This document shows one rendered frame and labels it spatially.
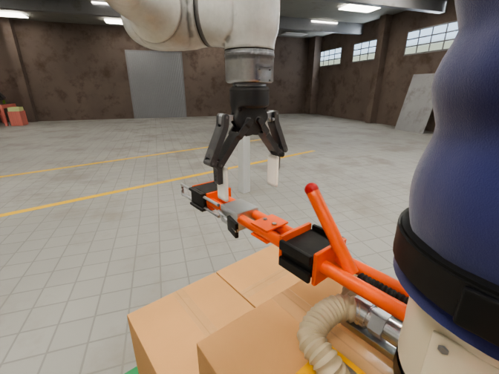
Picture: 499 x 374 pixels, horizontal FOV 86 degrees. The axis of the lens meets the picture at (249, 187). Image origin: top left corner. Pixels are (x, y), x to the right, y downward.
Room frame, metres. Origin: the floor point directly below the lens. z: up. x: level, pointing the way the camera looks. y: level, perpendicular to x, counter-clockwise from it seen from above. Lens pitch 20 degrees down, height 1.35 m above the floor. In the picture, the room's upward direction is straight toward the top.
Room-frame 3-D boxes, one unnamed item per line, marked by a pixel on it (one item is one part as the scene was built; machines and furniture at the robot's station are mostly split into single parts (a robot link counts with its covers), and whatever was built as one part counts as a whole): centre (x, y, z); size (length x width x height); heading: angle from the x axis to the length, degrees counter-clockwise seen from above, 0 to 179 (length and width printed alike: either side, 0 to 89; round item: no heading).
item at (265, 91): (0.54, 0.00, 1.31); 0.08 x 0.07 x 0.09; 129
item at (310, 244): (0.41, -0.11, 1.07); 0.10 x 0.08 x 0.06; 129
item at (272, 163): (0.58, -0.05, 1.17); 0.03 x 0.01 x 0.07; 39
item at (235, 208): (0.58, 0.02, 1.07); 0.07 x 0.07 x 0.04; 39
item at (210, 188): (0.69, 0.10, 1.07); 0.08 x 0.07 x 0.05; 39
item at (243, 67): (0.54, 0.00, 1.38); 0.09 x 0.09 x 0.06
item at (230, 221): (0.61, 0.11, 1.07); 0.31 x 0.03 x 0.05; 39
